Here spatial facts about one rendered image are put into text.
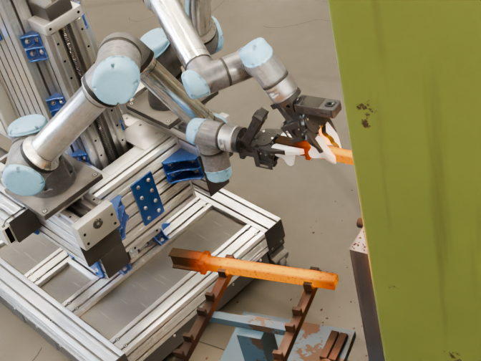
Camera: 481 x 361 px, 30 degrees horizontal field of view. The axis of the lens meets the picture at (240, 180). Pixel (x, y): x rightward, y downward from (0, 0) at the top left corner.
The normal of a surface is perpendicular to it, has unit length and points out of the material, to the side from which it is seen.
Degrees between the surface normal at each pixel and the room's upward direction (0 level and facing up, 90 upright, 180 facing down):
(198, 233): 0
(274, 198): 0
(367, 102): 90
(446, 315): 90
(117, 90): 85
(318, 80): 0
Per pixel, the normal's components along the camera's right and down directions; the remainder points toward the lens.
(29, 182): -0.07, 0.71
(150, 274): -0.20, -0.75
